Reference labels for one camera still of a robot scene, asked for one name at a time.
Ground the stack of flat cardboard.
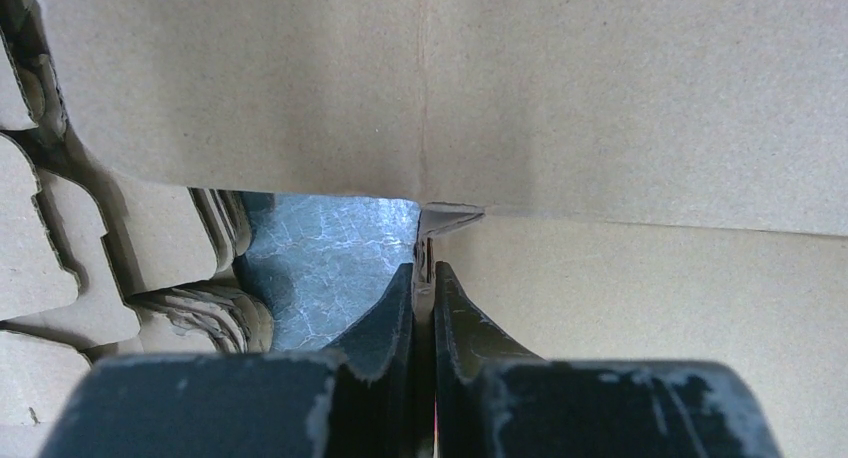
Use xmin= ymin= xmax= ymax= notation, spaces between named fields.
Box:
xmin=1 ymin=0 xmax=274 ymax=457

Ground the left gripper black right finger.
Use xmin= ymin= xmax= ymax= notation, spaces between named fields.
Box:
xmin=434 ymin=262 xmax=780 ymax=457

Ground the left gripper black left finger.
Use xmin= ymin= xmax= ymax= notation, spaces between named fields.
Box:
xmin=41 ymin=264 xmax=415 ymax=457

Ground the cardboard box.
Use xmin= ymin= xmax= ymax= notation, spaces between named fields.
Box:
xmin=37 ymin=0 xmax=847 ymax=457

